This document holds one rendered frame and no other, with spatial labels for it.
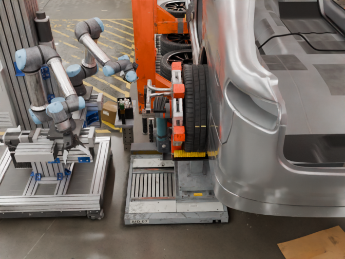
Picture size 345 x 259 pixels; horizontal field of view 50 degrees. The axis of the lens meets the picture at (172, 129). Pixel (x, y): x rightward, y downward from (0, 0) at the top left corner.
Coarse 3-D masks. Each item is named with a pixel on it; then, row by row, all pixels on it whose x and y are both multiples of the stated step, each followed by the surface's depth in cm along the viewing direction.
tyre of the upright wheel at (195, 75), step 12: (192, 72) 257; (204, 72) 257; (192, 84) 250; (204, 84) 250; (192, 96) 247; (204, 96) 247; (192, 108) 246; (204, 108) 246; (192, 120) 248; (204, 120) 248; (192, 132) 251; (204, 132) 251; (192, 144) 259; (204, 144) 261
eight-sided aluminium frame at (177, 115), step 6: (174, 72) 269; (180, 72) 269; (174, 78) 261; (180, 78) 261; (174, 102) 252; (180, 102) 252; (174, 108) 251; (180, 108) 251; (174, 114) 251; (180, 114) 251; (174, 120) 252; (180, 120) 252; (174, 144) 276; (180, 144) 277
